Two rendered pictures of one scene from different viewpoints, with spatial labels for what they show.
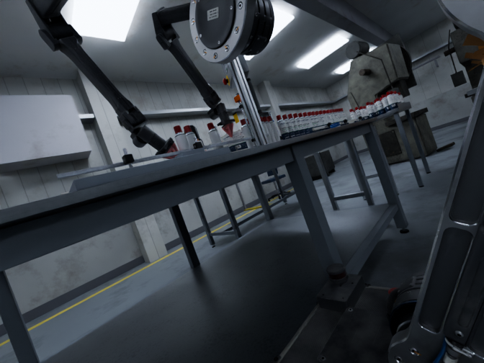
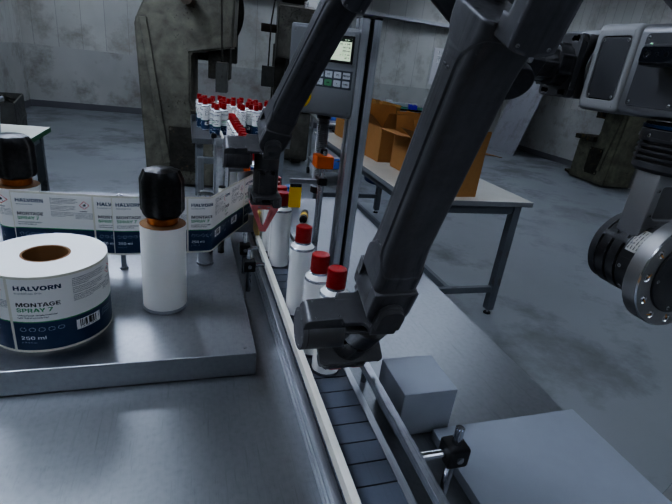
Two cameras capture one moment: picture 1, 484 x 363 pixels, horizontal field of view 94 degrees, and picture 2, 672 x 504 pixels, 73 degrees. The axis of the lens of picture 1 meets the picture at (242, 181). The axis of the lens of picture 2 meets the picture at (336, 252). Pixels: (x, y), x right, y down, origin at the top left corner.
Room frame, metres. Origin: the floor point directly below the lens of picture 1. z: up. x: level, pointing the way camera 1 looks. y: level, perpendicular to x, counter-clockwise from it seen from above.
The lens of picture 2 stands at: (0.78, 0.85, 1.40)
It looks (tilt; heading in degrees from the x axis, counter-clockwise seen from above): 22 degrees down; 293
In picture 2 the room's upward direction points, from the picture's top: 7 degrees clockwise
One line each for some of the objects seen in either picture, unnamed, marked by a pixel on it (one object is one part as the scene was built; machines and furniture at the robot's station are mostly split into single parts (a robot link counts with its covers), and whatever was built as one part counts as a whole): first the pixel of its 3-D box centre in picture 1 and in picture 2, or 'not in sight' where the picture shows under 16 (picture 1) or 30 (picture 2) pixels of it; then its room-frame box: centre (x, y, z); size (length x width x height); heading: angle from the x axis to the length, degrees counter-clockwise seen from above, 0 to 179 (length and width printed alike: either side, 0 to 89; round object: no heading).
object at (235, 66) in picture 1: (245, 95); (350, 170); (1.21, -0.18, 1.16); 0.04 x 0.04 x 0.67; 43
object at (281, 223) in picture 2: (248, 135); (280, 229); (1.37, -0.13, 0.98); 0.05 x 0.05 x 0.20
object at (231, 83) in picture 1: (233, 65); (328, 72); (1.30, -0.18, 1.38); 0.17 x 0.10 x 0.19; 8
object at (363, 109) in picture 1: (377, 109); (237, 114); (2.88, -1.95, 0.98); 0.57 x 0.46 x 0.21; 43
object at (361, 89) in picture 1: (390, 96); (204, 65); (4.26, -3.19, 1.23); 1.26 x 1.08 x 2.46; 41
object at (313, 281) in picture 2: (193, 145); (315, 304); (1.11, 0.16, 0.98); 0.05 x 0.05 x 0.20
